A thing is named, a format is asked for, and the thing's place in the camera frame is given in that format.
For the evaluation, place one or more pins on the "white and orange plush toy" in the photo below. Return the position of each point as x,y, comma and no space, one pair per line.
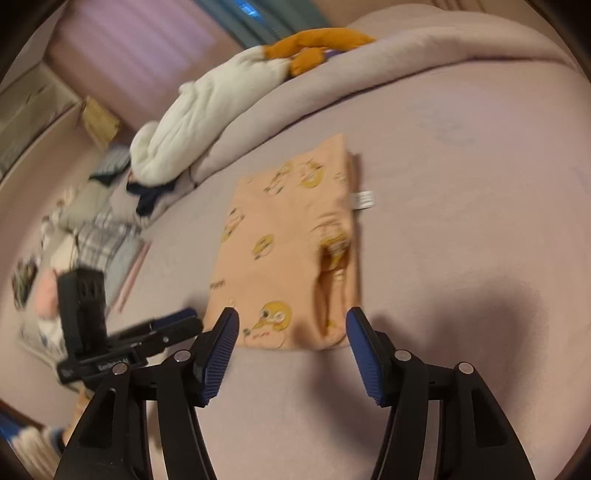
198,115

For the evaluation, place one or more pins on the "lilac duvet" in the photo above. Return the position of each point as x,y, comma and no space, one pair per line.
369,64

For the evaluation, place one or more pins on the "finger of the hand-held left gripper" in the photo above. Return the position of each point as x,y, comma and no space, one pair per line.
171,330

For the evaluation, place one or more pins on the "pink curtain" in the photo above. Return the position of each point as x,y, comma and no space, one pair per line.
138,50

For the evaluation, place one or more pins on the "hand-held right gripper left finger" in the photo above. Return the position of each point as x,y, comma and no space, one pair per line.
219,355

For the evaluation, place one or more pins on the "peach printed small garment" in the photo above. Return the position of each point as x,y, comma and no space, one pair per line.
277,221

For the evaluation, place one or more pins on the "plaid cloth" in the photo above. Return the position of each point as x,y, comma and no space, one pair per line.
104,240

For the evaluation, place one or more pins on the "pink edged mat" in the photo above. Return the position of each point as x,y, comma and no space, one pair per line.
134,272

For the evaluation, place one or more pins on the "yellow cardboard box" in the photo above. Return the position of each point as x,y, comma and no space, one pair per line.
101,120

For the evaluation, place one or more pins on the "lilac bed sheet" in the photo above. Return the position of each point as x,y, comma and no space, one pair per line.
461,184

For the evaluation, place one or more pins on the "navy blue cloth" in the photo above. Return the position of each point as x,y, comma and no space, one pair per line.
147,198

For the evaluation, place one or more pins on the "dark striped cloth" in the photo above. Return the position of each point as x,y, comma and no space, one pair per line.
111,164

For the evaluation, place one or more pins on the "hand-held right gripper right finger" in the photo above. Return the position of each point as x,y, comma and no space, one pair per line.
364,355

